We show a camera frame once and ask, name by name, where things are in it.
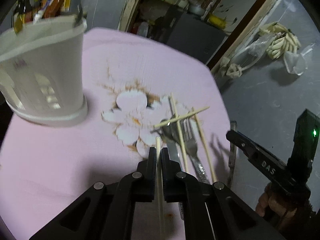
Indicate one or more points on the pink towel cloth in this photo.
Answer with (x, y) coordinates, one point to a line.
(127, 81)

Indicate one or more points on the yellow pot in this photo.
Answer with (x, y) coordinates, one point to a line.
(217, 21)

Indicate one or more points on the stainless steel fork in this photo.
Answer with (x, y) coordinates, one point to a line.
(191, 150)

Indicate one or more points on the stainless steel table knife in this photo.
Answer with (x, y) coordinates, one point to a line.
(174, 156)

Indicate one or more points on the stainless steel spoon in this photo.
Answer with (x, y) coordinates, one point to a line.
(171, 132)

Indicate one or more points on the dark grey cabinet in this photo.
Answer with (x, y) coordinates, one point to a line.
(195, 38)

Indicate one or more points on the dark soy sauce bottle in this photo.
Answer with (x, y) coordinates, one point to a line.
(23, 14)

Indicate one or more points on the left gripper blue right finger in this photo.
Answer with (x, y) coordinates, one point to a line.
(172, 184)

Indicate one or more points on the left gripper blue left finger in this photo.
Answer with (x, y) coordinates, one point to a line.
(146, 183)

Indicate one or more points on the grey metal pot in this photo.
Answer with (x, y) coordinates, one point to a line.
(196, 10)

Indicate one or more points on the clear hanging plastic bag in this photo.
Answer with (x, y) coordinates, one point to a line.
(298, 63)

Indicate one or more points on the bamboo chopstick crossing diagonal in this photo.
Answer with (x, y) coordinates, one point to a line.
(180, 117)

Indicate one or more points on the white plastic utensil caddy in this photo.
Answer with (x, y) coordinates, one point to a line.
(41, 71)

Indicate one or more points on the white blue tube pack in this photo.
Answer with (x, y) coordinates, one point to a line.
(39, 15)

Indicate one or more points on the door frame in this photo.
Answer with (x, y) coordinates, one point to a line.
(153, 19)

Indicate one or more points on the person's right hand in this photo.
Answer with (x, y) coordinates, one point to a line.
(268, 199)

